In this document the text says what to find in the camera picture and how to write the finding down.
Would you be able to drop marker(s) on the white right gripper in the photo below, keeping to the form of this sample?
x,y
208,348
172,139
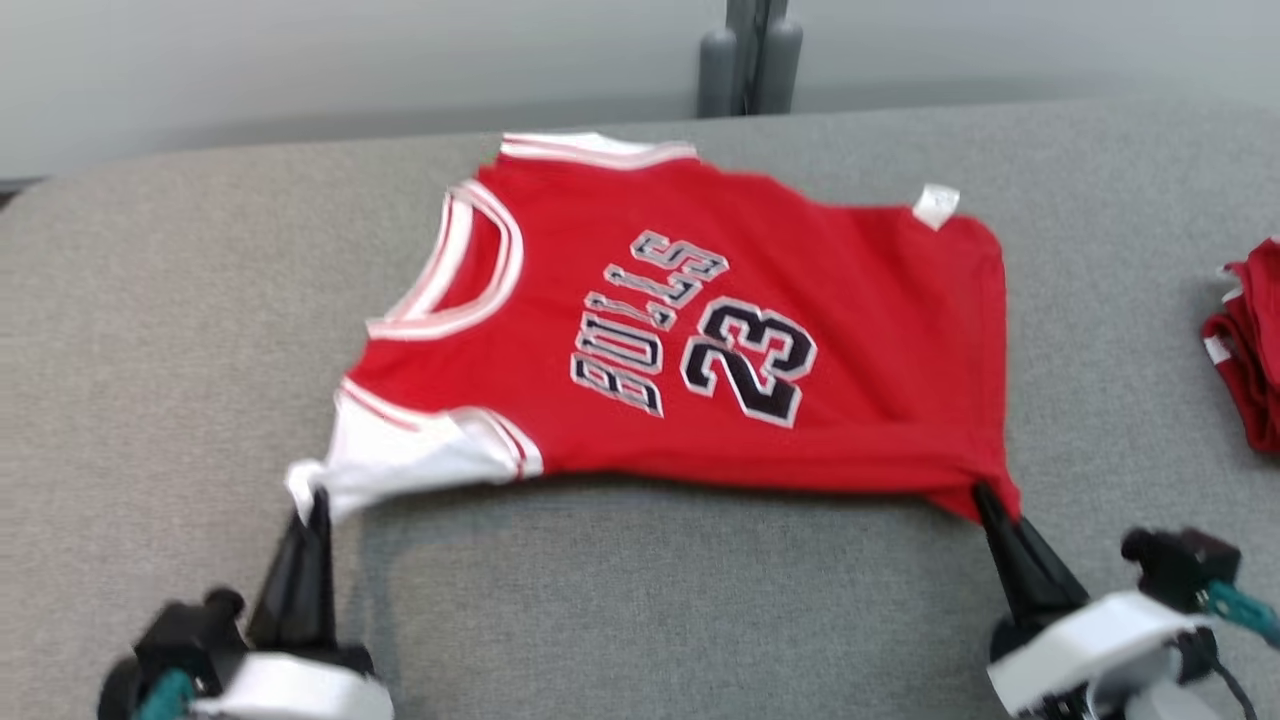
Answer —
x,y
1080,645

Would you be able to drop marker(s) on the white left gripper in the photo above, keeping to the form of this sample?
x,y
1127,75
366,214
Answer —
x,y
300,690

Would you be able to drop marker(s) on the red Bulls 23 jersey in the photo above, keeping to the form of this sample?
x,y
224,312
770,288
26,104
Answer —
x,y
850,330

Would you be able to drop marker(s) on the red shorts with white stripes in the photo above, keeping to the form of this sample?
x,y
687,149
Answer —
x,y
1255,350

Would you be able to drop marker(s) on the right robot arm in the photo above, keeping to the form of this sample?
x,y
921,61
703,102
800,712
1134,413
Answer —
x,y
1150,690

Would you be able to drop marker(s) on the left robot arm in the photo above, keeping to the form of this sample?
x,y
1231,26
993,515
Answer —
x,y
115,695

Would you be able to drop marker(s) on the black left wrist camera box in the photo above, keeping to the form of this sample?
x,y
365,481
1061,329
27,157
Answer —
x,y
185,635

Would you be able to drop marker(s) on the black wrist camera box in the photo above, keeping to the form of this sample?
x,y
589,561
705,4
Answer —
x,y
185,635
1180,570

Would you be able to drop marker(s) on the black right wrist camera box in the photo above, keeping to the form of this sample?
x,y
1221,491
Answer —
x,y
1180,570

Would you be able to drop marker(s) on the grey metal partition post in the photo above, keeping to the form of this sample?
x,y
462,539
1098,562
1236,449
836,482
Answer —
x,y
750,60

